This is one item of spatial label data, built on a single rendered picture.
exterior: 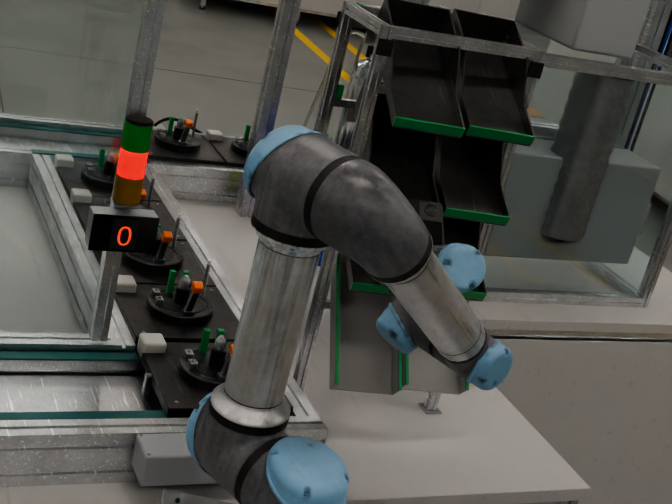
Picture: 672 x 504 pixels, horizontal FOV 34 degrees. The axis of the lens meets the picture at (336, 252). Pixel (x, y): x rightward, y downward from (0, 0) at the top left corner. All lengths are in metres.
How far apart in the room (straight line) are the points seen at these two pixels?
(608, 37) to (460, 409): 1.11
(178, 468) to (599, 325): 1.60
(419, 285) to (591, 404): 1.94
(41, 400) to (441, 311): 0.84
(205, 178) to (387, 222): 1.94
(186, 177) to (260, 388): 1.75
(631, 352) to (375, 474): 1.33
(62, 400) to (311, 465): 0.67
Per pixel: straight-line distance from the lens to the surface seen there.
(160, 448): 1.89
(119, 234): 2.03
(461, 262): 1.72
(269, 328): 1.49
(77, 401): 2.07
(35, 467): 1.92
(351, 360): 2.14
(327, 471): 1.52
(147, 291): 2.39
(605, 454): 3.48
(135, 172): 2.00
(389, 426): 2.31
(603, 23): 3.00
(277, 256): 1.44
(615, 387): 3.34
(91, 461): 1.93
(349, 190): 1.34
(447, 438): 2.34
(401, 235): 1.35
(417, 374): 2.21
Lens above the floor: 1.99
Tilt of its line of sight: 21 degrees down
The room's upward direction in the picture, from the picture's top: 14 degrees clockwise
